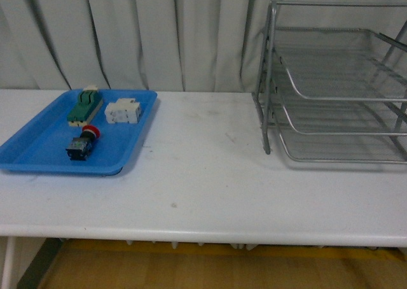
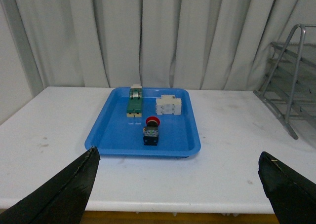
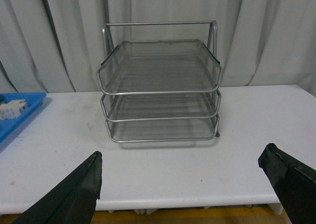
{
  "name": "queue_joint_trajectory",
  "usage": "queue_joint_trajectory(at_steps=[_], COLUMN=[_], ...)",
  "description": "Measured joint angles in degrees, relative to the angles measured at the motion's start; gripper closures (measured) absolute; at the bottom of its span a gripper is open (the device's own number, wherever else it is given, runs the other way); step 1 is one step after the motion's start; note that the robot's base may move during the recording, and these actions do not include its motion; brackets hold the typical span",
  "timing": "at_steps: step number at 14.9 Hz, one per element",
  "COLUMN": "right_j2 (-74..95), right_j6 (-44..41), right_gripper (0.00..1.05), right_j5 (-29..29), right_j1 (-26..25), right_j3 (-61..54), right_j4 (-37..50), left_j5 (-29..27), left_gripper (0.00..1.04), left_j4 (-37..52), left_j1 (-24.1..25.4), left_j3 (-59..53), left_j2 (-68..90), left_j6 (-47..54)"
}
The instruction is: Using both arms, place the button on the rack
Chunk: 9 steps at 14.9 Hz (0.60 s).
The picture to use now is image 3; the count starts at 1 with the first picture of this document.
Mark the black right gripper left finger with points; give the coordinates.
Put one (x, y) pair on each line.
(73, 200)

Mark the silver mesh three-tier rack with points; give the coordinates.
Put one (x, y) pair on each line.
(161, 90)

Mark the white switch block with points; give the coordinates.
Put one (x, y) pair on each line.
(12, 109)

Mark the blue plastic tray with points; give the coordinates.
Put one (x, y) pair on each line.
(33, 100)

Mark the white curtain backdrop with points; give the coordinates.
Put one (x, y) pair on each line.
(56, 45)

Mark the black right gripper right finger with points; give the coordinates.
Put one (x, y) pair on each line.
(293, 182)

